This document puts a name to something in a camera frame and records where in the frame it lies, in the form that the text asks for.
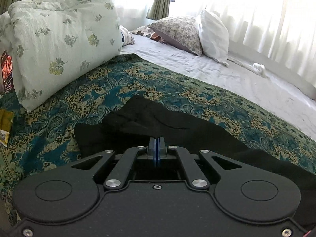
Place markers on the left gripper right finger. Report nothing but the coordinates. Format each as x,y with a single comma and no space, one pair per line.
161,150

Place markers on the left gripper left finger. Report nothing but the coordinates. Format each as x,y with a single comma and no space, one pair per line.
152,151

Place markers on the black pants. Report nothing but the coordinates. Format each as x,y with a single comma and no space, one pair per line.
140,119

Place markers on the teal paisley bedspread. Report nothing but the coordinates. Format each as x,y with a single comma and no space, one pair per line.
44,138

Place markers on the striped cloth behind quilt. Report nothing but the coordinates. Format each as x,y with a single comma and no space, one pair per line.
127,37

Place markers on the purple floral pillow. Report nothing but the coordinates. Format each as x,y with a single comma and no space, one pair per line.
180,32

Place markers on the white pillow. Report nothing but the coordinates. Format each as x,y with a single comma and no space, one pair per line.
213,35

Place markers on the white bed sheet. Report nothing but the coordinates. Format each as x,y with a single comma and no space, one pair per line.
271,92

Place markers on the small white rolled cloth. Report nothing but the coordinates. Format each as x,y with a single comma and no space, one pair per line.
259,69

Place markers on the green curtain by pillows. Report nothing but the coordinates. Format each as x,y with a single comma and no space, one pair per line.
159,10

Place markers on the green floral folded quilt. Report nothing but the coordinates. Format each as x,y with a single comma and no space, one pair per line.
54,42

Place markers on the red black booklet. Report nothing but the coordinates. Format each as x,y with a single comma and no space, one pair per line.
6,73

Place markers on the white sheer curtain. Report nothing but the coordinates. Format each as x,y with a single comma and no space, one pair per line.
281,30

